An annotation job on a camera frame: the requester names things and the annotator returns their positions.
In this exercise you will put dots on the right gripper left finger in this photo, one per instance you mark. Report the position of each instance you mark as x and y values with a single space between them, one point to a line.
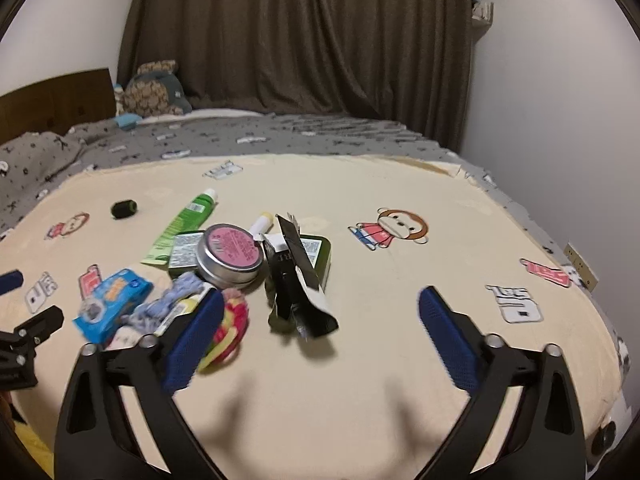
95 440

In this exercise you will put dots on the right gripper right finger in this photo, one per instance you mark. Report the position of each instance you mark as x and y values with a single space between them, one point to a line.
545 439

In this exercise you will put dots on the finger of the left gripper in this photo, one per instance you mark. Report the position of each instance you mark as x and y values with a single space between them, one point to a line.
10 281
18 349

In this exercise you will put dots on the blue snack packet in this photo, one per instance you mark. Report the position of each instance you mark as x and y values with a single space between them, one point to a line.
100 314

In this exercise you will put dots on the pink lid round tin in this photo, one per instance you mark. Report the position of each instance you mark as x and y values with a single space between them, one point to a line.
227 256

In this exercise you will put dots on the black white wrapper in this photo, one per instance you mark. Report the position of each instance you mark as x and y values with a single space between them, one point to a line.
297 301

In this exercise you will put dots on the dark green lotion bottle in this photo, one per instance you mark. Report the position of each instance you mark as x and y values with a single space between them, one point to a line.
317 248

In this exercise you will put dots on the grey patterned bedsheet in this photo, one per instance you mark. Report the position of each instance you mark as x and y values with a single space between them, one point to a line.
225 135

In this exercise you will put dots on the blue grey knitted cloth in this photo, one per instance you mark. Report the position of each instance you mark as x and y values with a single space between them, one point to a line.
147 318

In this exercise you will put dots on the small green labelled box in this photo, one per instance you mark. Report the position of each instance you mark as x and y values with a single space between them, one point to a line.
183 256

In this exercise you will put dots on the cream cartoon blanket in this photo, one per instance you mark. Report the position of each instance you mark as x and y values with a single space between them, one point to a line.
370 401

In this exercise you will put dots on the wooden headboard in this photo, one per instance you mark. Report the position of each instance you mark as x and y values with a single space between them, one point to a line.
57 104

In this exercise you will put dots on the green squeeze tube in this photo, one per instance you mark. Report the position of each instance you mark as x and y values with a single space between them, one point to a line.
191 218

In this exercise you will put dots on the light blue small item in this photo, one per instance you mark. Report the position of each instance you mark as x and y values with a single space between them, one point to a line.
127 121

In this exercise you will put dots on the brown patterned plush toy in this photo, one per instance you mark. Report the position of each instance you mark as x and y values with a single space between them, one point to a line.
155 90

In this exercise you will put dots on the white yellow lip balm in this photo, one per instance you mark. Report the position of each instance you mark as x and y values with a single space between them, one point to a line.
261 226

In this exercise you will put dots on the brown curtain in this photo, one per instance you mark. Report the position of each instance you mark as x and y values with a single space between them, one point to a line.
403 60

